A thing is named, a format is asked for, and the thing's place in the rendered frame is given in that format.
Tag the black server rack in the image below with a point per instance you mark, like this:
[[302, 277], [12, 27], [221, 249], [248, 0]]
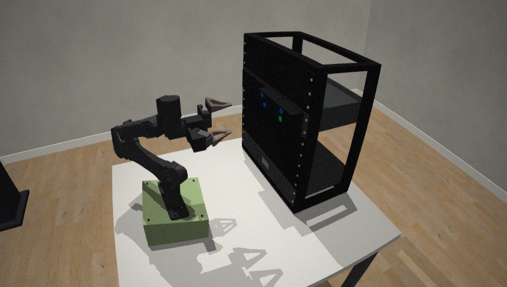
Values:
[[287, 97]]

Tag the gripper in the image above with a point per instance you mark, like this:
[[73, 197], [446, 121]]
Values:
[[213, 105]]

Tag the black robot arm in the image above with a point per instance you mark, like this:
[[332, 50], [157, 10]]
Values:
[[168, 122]]

